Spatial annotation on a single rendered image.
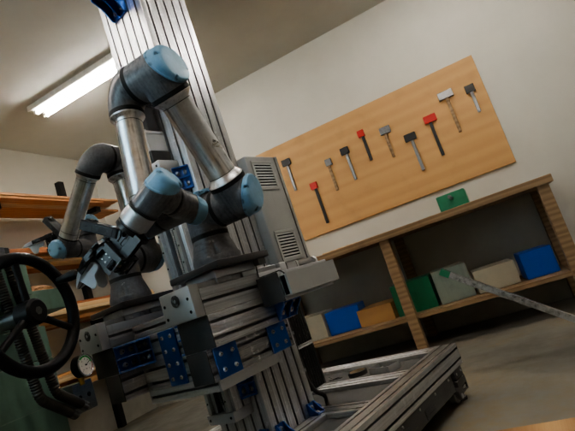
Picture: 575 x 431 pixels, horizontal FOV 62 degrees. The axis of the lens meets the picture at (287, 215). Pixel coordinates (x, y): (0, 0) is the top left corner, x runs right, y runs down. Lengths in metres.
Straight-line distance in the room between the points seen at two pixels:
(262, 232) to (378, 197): 2.29
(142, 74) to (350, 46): 3.19
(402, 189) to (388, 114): 0.63
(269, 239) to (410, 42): 2.77
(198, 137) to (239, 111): 3.29
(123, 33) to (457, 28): 2.83
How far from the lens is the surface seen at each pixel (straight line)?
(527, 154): 4.00
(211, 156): 1.38
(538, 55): 4.17
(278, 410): 1.75
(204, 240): 1.46
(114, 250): 1.19
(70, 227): 2.05
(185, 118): 1.37
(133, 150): 1.35
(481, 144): 3.99
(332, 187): 4.16
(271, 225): 1.86
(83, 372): 1.50
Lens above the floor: 0.67
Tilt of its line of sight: 9 degrees up
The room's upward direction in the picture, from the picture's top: 19 degrees counter-clockwise
